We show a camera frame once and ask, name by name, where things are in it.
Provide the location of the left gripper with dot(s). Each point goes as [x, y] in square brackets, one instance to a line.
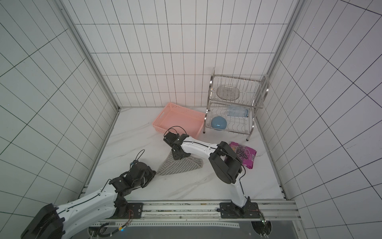
[150, 175]

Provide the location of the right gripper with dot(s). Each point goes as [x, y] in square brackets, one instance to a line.
[178, 151]

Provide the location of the grey striped dishcloth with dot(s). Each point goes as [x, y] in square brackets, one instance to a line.
[171, 166]

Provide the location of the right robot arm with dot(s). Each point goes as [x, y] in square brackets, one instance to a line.
[226, 164]

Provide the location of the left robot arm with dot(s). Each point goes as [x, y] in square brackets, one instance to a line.
[65, 221]

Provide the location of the pink plastic basket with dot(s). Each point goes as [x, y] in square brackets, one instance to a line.
[174, 115]

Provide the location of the blue bowl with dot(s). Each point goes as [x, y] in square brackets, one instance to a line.
[219, 123]

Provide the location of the clear blue plastic cup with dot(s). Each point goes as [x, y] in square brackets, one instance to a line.
[237, 111]

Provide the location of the steel dish rack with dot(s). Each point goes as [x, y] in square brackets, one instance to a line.
[252, 95]

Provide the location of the purple candy bag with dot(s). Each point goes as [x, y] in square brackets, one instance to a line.
[245, 153]

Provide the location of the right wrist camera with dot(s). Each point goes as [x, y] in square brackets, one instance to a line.
[170, 138]

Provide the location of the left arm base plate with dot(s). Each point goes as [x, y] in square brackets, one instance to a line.
[129, 211]

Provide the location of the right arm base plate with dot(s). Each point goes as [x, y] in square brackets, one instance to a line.
[231, 211]

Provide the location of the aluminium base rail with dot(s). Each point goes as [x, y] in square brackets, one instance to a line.
[196, 210]

